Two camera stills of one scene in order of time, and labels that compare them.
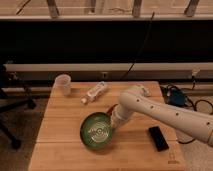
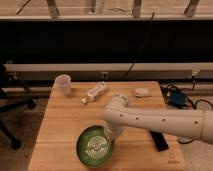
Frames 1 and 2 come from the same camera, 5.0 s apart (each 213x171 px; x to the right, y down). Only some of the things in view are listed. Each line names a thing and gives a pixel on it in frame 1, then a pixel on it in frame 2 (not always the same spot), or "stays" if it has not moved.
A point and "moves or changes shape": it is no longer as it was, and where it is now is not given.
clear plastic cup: x=62 y=85 stays
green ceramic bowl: x=96 y=130 moves or changes shape
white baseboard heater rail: x=111 y=67 stays
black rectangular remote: x=158 y=138 stays
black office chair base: x=7 y=103 stays
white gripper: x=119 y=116 to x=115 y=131
